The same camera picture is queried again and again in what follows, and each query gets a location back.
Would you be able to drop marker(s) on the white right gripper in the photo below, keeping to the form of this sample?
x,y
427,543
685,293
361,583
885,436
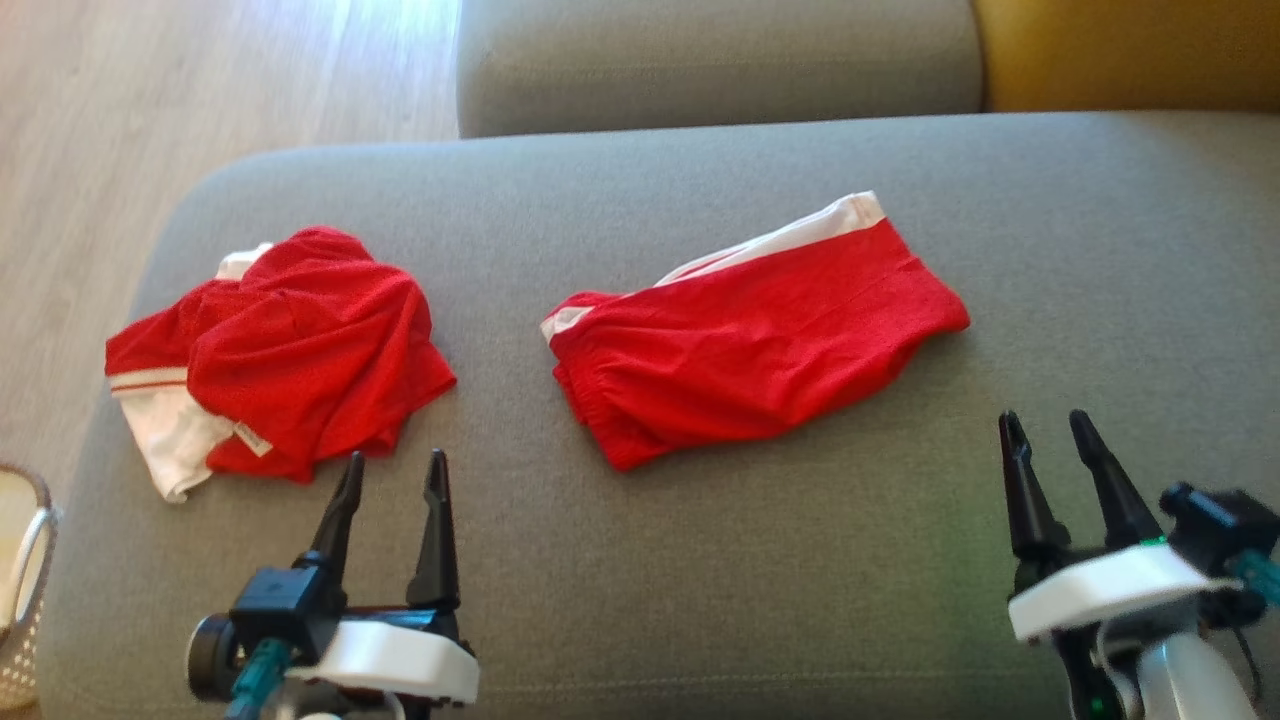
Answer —
x,y
1110,590

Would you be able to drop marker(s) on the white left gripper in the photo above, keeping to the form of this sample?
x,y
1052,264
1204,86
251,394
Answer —
x,y
400,655

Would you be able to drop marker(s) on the red jersey with white sleeves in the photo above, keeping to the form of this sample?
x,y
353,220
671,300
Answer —
x,y
310,350

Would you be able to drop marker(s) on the red shorts with white stripe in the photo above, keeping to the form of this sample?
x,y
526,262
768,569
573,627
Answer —
x,y
750,350

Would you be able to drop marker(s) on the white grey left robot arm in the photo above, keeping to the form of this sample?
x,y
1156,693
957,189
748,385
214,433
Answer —
x,y
340,710

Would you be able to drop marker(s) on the grey sofa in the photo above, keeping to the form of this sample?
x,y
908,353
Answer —
x,y
800,560

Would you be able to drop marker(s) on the cream perforated laundry basket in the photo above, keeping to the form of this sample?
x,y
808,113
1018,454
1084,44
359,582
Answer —
x,y
20,600

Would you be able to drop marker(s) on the yellow cushion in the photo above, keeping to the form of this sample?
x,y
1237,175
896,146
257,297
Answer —
x,y
1130,50

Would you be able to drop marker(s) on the grey sofa back cushion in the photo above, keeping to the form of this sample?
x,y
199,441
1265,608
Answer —
x,y
720,60

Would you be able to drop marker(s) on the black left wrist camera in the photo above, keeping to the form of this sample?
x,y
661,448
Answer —
x,y
280,605

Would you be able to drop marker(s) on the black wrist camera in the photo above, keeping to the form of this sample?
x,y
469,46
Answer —
x,y
1225,525
280,605

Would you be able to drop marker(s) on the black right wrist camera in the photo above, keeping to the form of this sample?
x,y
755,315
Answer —
x,y
1225,525

